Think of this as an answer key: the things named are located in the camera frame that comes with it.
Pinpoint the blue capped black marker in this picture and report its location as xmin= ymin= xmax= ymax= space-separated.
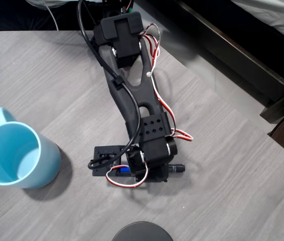
xmin=118 ymin=163 xmax=186 ymax=174

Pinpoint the light blue ceramic mug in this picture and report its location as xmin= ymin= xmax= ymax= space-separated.
xmin=0 ymin=107 xmax=62 ymax=189

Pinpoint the dark round disc object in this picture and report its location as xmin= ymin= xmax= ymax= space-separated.
xmin=111 ymin=221 xmax=174 ymax=241

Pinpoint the white cloth bundle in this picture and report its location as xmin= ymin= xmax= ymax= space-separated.
xmin=26 ymin=0 xmax=79 ymax=10

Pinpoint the white bedding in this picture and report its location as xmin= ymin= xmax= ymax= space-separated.
xmin=232 ymin=0 xmax=284 ymax=46

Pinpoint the red white gripper wire loop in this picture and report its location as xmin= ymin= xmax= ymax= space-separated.
xmin=105 ymin=160 xmax=150 ymax=188

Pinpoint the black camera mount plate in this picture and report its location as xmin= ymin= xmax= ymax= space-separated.
xmin=91 ymin=145 xmax=130 ymax=177

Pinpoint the black cable clip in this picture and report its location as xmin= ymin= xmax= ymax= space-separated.
xmin=111 ymin=77 xmax=124 ymax=90

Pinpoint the red white arm wire bundle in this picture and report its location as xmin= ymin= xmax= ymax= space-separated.
xmin=139 ymin=23 xmax=194 ymax=142

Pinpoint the thick black camera cable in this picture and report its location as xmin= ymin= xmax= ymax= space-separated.
xmin=77 ymin=0 xmax=141 ymax=170

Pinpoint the dark bed frame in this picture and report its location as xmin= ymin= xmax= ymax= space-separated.
xmin=134 ymin=0 xmax=284 ymax=124

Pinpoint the thin white cable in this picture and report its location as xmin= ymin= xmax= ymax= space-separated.
xmin=41 ymin=0 xmax=59 ymax=31

